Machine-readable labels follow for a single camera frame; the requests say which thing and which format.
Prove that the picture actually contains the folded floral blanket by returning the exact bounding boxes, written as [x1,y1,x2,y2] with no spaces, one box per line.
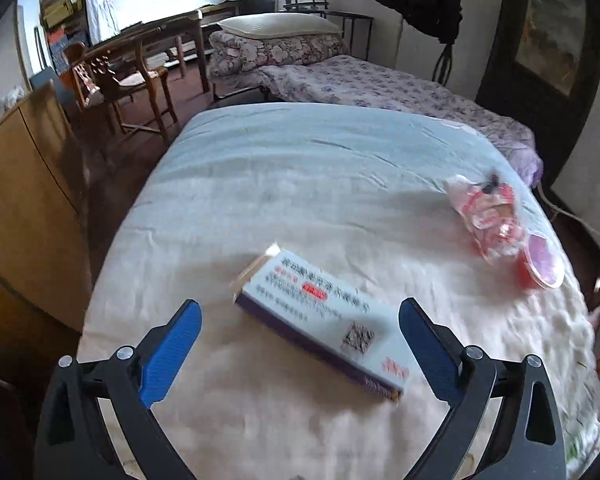
[208,30,349,78]

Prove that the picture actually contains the black metal bed headboard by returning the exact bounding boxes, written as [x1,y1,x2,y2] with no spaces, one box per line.
[323,10,375,61]

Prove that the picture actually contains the wooden chair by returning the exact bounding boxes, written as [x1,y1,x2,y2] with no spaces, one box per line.
[62,42,178,144]

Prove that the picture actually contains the white pillow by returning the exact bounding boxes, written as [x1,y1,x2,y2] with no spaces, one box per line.
[218,12,341,40]

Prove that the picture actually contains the wooden cabinet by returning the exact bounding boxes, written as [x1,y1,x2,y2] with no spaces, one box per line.
[0,82,92,330]

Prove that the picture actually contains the purple floral bed sheet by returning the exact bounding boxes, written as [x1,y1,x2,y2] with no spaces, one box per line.
[252,55,543,186]

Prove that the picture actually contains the wooden desk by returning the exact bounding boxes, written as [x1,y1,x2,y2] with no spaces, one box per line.
[79,10,210,93]

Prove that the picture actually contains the framed landscape painting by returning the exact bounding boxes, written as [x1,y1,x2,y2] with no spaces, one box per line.
[477,0,600,186]

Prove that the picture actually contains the bookshelf with books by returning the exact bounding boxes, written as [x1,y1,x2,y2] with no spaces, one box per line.
[40,0,92,75]

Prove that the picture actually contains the white power cable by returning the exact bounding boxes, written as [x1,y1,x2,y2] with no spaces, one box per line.
[534,181,600,239]

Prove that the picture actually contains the white blue medicine box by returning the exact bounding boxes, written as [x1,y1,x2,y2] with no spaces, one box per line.
[232,244,417,402]

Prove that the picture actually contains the red snack wrapper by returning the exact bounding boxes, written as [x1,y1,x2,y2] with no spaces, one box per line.
[443,171,526,263]

